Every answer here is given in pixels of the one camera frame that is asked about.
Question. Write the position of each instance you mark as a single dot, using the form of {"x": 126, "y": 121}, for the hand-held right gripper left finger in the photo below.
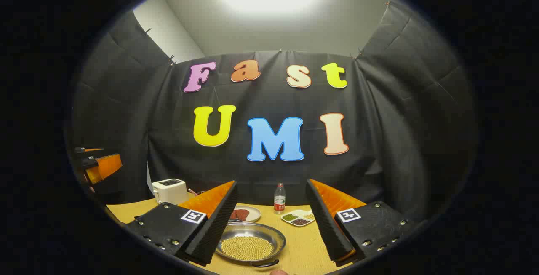
{"x": 219, "y": 220}

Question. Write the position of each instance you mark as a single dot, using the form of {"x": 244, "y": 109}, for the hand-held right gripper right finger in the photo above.
{"x": 326, "y": 224}

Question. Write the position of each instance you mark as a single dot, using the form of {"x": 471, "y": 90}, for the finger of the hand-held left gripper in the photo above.
{"x": 90, "y": 150}
{"x": 107, "y": 166}

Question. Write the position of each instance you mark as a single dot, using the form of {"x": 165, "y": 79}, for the stainless steel pot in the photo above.
{"x": 261, "y": 230}

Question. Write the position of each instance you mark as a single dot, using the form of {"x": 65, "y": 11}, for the small pile of yellow beans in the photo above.
{"x": 310, "y": 216}

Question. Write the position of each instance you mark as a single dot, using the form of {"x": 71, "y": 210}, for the brown meat slices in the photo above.
{"x": 241, "y": 214}

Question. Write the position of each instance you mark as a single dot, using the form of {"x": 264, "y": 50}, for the pile of red beans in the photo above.
{"x": 300, "y": 222}

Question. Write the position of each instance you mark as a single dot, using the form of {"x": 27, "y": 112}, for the white divided dish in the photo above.
{"x": 300, "y": 216}

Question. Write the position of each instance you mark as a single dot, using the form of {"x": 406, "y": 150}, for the white oval plate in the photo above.
{"x": 254, "y": 214}

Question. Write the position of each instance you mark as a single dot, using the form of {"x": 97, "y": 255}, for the pile of green beans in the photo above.
{"x": 289, "y": 217}

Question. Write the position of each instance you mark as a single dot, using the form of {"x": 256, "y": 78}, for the pile of soybeans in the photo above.
{"x": 248, "y": 247}

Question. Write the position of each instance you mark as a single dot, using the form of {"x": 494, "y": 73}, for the red label water bottle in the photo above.
{"x": 279, "y": 201}

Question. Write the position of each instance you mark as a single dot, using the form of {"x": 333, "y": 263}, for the white toaster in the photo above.
{"x": 170, "y": 193}

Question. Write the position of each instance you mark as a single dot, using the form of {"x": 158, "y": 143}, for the black backdrop cloth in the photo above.
{"x": 379, "y": 98}

